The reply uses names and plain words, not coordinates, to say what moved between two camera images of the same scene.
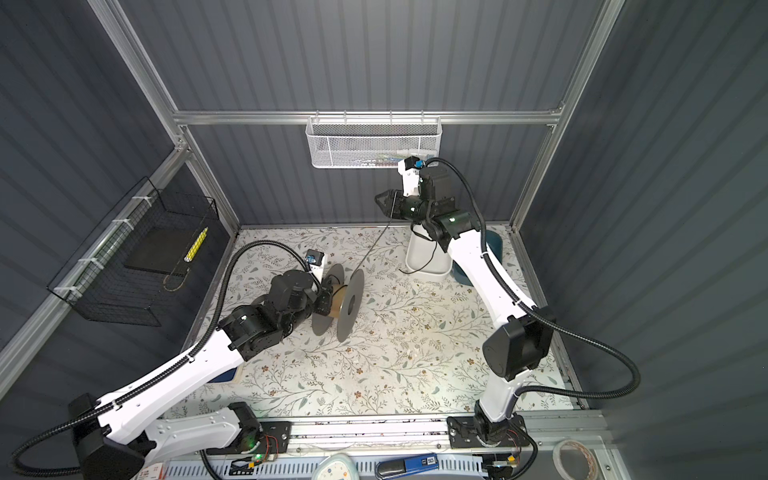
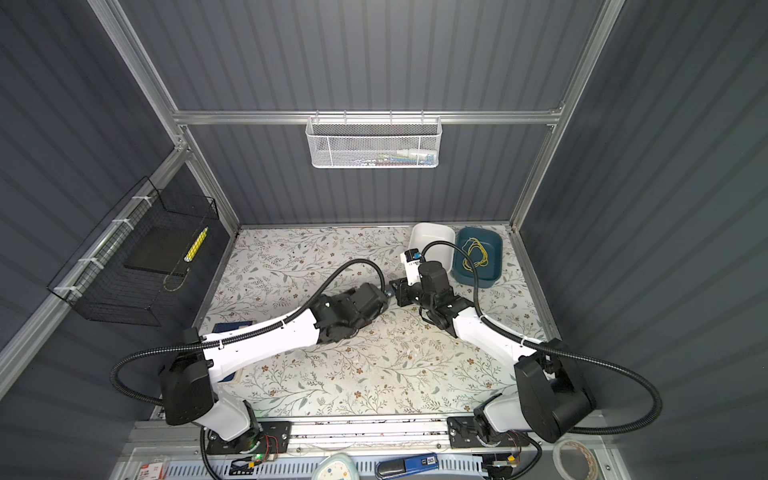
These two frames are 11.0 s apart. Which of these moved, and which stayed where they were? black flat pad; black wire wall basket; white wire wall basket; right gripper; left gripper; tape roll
Moved: left gripper; right gripper
Stayed: black flat pad; white wire wall basket; tape roll; black wire wall basket
